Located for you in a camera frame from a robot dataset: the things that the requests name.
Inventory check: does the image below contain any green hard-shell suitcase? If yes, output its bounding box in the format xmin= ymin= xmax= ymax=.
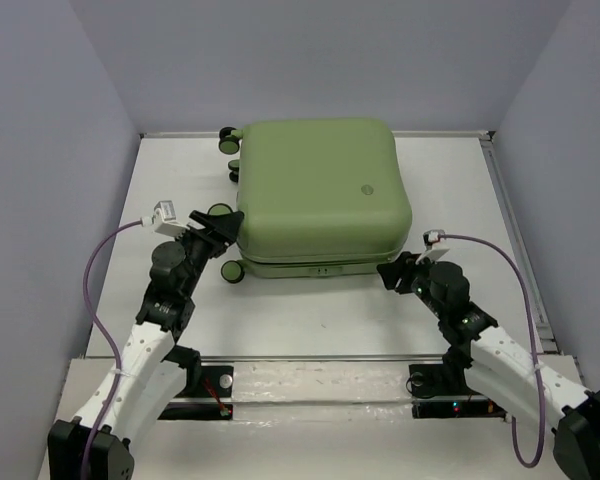
xmin=218 ymin=117 xmax=413 ymax=284

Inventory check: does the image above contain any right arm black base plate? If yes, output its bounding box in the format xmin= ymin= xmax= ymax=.
xmin=405 ymin=363 xmax=506 ymax=420

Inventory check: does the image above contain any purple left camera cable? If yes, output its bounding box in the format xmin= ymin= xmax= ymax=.
xmin=79 ymin=222 xmax=144 ymax=480

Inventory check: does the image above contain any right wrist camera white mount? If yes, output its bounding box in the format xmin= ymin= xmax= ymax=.
xmin=416 ymin=229 xmax=449 ymax=264

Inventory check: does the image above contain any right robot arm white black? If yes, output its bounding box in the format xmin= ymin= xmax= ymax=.
xmin=377 ymin=252 xmax=600 ymax=479

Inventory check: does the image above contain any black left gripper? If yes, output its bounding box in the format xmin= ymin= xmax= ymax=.
xmin=172 ymin=210 xmax=244 ymax=297

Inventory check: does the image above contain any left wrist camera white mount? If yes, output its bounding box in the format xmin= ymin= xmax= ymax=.
xmin=140 ymin=200 xmax=187 ymax=238

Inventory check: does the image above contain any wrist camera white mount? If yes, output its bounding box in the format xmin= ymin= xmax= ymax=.
xmin=140 ymin=200 xmax=187 ymax=238
xmin=416 ymin=229 xmax=449 ymax=264

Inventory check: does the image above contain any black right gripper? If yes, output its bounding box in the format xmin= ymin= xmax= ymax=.
xmin=376 ymin=250 xmax=446 ymax=319

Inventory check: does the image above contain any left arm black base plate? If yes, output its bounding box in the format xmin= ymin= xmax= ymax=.
xmin=158 ymin=364 xmax=234 ymax=421

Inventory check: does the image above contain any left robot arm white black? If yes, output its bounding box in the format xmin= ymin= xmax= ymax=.
xmin=47 ymin=201 xmax=244 ymax=479

